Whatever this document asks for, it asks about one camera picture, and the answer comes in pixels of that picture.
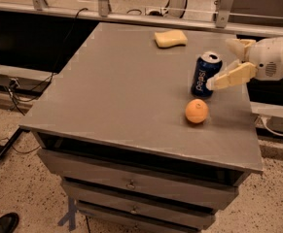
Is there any metal window rail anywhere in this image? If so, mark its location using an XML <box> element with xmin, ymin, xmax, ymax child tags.
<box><xmin>0</xmin><ymin>0</ymin><xmax>283</xmax><ymax>37</ymax></box>

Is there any black shoe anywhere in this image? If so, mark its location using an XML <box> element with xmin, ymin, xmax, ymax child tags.
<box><xmin>0</xmin><ymin>213</ymin><xmax>19</xmax><ymax>233</ymax></box>

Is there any black tripod leg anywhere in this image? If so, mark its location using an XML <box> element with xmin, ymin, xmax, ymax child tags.
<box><xmin>0</xmin><ymin>128</ymin><xmax>23</xmax><ymax>161</ymax></box>

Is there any orange fruit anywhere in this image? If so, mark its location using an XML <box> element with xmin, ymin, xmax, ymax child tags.
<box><xmin>185</xmin><ymin>99</ymin><xmax>209</xmax><ymax>123</ymax></box>

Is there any blue pepsi can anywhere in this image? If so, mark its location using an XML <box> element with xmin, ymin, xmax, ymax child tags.
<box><xmin>191</xmin><ymin>51</ymin><xmax>223</xmax><ymax>98</ymax></box>

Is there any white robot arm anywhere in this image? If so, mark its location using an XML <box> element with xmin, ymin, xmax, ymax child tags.
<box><xmin>206</xmin><ymin>37</ymin><xmax>283</xmax><ymax>90</ymax></box>

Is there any yellow sponge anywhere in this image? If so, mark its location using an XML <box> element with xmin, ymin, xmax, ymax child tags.
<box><xmin>155</xmin><ymin>30</ymin><xmax>188</xmax><ymax>49</ymax></box>

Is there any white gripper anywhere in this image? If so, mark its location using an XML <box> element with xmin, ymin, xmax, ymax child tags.
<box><xmin>206</xmin><ymin>38</ymin><xmax>283</xmax><ymax>90</ymax></box>

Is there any grey drawer cabinet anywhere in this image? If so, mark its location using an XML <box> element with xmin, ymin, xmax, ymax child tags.
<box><xmin>20</xmin><ymin>23</ymin><xmax>263</xmax><ymax>233</ymax></box>

